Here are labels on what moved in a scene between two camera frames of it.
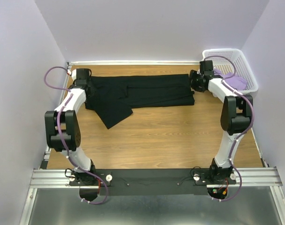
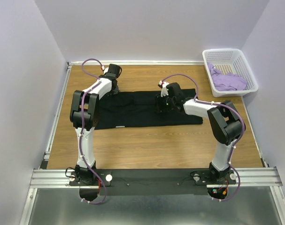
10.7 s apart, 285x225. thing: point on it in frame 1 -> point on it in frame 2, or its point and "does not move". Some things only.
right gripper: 193,74 -> 160,108
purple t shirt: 236,82 does not move
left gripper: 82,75 -> 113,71
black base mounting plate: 154,182 does not move
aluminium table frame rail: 57,178 does not move
